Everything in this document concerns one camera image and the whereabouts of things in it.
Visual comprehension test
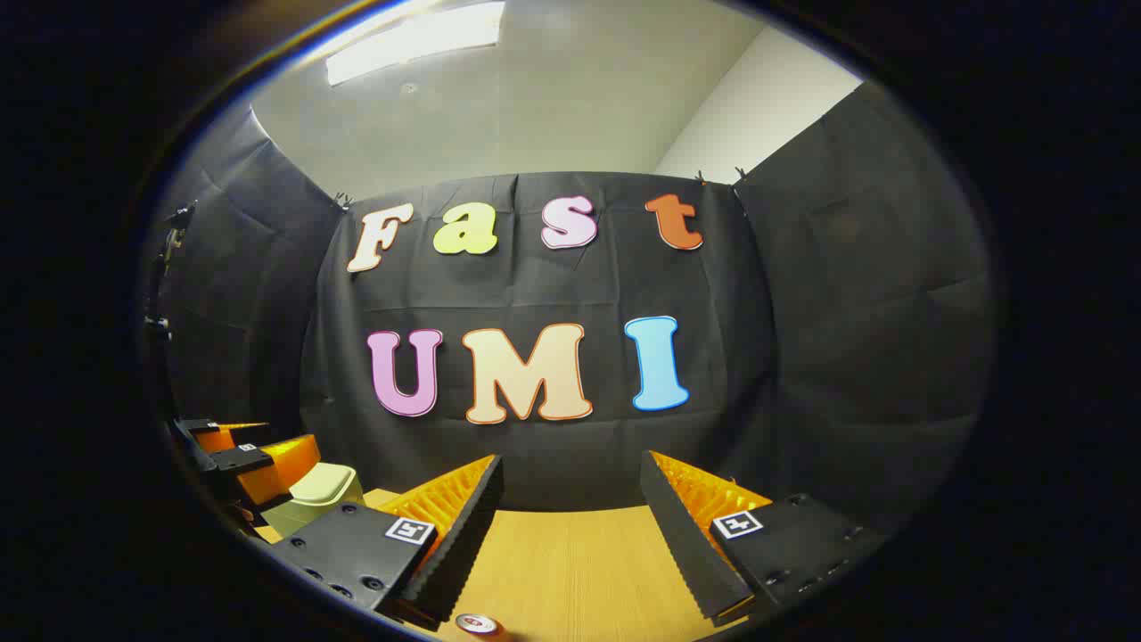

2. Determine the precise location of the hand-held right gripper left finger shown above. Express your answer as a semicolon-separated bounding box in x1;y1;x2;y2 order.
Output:
267;455;505;630

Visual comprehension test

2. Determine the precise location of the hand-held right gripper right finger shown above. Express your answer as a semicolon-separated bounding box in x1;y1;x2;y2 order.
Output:
640;450;883;625

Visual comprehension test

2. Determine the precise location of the green desktop garbage bin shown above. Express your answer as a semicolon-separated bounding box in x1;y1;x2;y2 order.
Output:
261;464;366;539

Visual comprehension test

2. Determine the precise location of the black stand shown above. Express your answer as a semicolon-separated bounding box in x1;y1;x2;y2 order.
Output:
143;203;197;358

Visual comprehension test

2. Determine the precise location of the black backdrop cloth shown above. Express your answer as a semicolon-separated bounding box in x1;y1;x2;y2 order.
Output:
143;80;999;536

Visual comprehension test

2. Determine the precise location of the ceiling light panel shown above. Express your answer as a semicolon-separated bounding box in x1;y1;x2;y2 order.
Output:
325;2;506;87

